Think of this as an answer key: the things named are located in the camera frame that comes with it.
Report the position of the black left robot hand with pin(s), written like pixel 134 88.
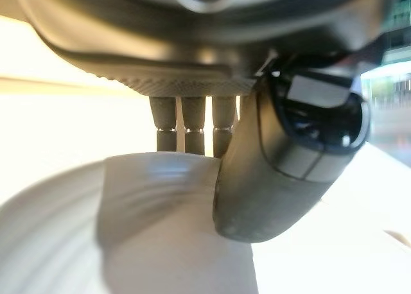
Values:
pixel 180 37

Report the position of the white ceramic plate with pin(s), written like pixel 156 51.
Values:
pixel 135 230

